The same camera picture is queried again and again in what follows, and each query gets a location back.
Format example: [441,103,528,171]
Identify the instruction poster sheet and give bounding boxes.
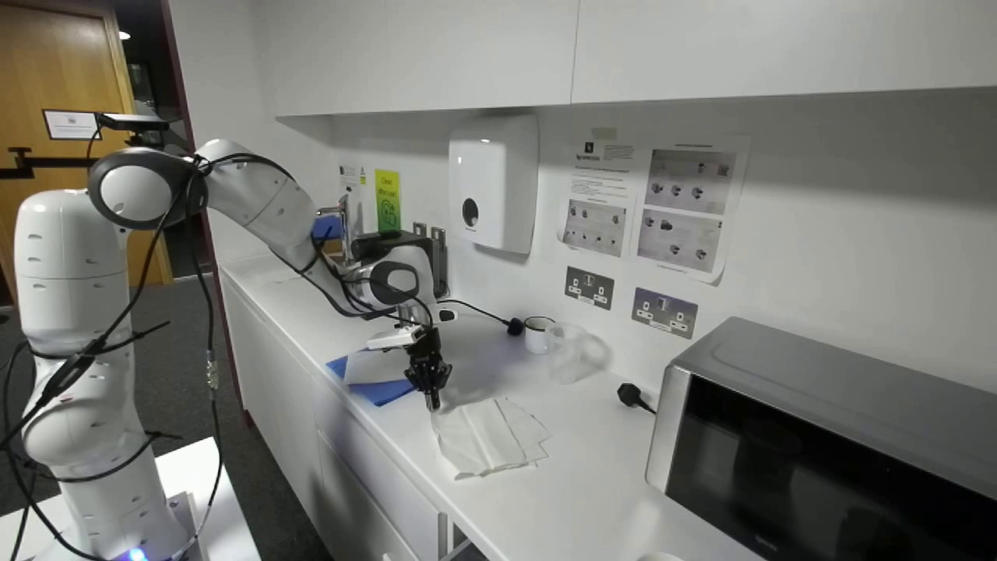
[557,135,748,284]

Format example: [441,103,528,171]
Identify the black cable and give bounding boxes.
[438,295,529,339]

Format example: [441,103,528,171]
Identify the white paper towel dispenser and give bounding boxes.
[448,116,538,255]

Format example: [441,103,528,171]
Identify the yellow green sign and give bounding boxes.
[374,169,401,231]

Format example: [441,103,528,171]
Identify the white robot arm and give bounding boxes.
[13,140,448,561]

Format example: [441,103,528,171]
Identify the clear glass cup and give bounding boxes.
[548,335,611,385]

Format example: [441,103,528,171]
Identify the wooden door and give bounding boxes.
[0,0,133,306]

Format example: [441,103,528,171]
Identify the blue placemat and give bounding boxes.
[328,352,412,406]

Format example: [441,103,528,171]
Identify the wall socket plate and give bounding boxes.
[634,286,699,338]
[564,268,615,308]

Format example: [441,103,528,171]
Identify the black power plug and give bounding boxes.
[617,385,657,414]

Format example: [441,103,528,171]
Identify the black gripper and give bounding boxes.
[406,329,448,412]

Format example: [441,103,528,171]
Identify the stainless steel microwave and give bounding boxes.
[645,318,997,561]

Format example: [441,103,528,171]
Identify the white napkin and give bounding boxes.
[432,399,548,480]
[345,329,417,385]

